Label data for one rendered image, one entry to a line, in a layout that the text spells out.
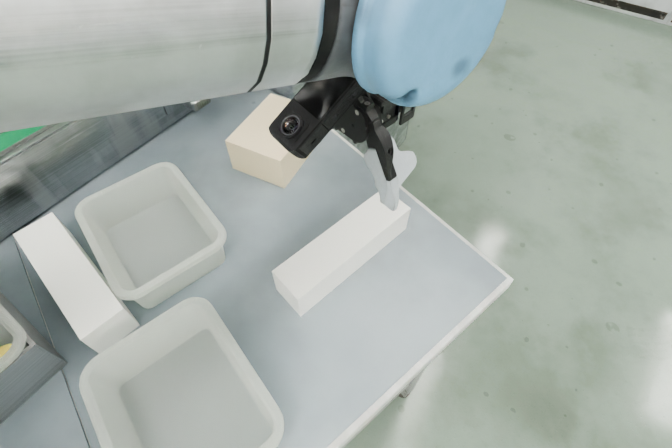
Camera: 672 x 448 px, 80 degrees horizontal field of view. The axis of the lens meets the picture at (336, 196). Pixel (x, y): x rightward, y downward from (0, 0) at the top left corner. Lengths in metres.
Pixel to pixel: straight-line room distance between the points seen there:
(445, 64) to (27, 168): 0.75
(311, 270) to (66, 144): 0.49
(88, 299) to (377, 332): 0.41
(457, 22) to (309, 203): 0.60
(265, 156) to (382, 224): 0.25
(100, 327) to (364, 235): 0.39
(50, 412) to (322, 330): 0.37
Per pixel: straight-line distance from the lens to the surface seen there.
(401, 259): 0.69
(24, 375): 0.69
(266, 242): 0.71
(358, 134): 0.43
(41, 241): 0.78
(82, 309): 0.67
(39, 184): 0.87
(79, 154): 0.87
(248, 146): 0.76
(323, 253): 0.62
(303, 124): 0.39
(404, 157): 0.47
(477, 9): 0.18
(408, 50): 0.16
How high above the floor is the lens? 1.34
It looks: 51 degrees down
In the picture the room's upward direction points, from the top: straight up
